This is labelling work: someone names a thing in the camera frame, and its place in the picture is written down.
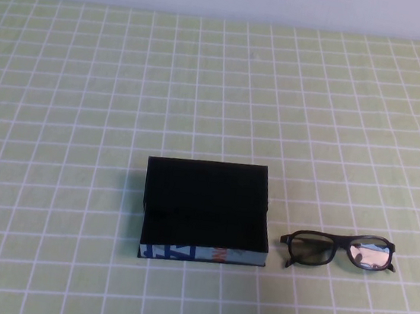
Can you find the black framed glasses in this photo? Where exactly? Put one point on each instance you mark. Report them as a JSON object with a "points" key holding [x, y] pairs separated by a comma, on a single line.
{"points": [[337, 246]]}

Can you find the black printed glasses case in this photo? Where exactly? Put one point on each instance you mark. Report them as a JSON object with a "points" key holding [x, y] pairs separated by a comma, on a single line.
{"points": [[204, 202]]}

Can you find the green checked tablecloth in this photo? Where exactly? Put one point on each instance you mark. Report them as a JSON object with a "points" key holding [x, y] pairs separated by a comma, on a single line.
{"points": [[85, 111]]}

